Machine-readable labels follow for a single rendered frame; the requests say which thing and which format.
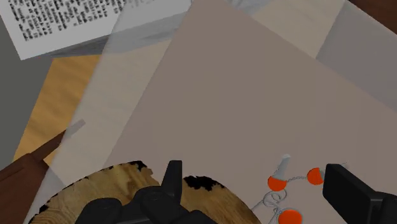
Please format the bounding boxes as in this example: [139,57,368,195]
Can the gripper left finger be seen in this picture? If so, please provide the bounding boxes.
[75,160,218,224]

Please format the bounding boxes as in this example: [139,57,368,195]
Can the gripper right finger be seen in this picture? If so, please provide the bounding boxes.
[322,163,397,224]

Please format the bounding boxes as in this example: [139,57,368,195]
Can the round wooden slab with bark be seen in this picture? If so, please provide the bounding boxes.
[27,160,263,224]

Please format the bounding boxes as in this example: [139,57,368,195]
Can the beige table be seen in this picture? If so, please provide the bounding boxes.
[23,0,397,224]

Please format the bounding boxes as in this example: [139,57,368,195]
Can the brown wooden furniture piece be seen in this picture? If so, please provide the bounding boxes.
[0,130,67,224]

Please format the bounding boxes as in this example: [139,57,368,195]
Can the white printed paper sheet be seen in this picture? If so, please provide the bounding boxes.
[0,0,193,61]

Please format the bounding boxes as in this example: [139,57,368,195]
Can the orange grey earphones with cable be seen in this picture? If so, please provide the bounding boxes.
[251,154,350,224]

